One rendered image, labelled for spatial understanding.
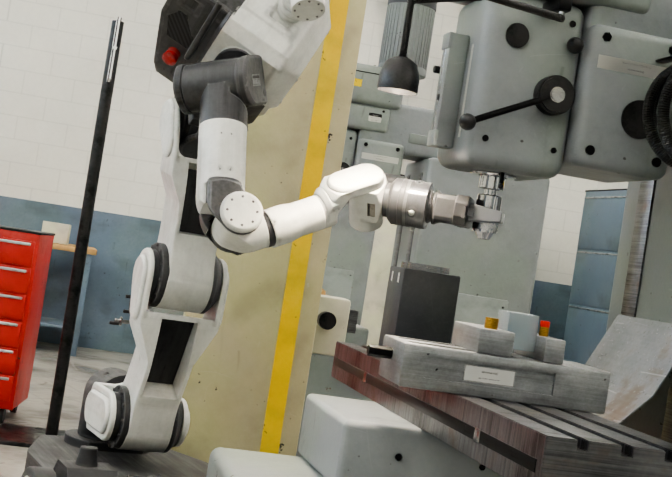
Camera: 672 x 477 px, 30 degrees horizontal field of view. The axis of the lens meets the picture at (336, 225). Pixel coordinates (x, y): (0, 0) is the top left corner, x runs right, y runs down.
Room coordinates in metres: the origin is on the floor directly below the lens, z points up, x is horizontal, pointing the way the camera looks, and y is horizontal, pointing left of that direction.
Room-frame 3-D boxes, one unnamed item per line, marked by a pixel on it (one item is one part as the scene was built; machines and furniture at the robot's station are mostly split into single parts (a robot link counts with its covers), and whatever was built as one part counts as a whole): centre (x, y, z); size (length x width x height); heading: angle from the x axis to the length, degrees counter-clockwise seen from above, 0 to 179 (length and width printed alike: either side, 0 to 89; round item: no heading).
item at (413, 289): (2.71, -0.20, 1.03); 0.22 x 0.12 x 0.20; 5
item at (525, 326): (2.09, -0.32, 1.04); 0.06 x 0.05 x 0.06; 10
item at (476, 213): (2.29, -0.27, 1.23); 0.06 x 0.02 x 0.03; 77
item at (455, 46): (2.29, -0.17, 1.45); 0.04 x 0.04 x 0.21; 13
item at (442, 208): (2.34, -0.18, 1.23); 0.13 x 0.12 x 0.10; 168
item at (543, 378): (2.08, -0.29, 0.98); 0.35 x 0.15 x 0.11; 100
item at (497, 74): (2.32, -0.28, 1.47); 0.21 x 0.19 x 0.32; 13
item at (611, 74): (2.36, -0.46, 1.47); 0.24 x 0.19 x 0.26; 13
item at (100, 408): (2.92, 0.39, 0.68); 0.21 x 0.20 x 0.13; 25
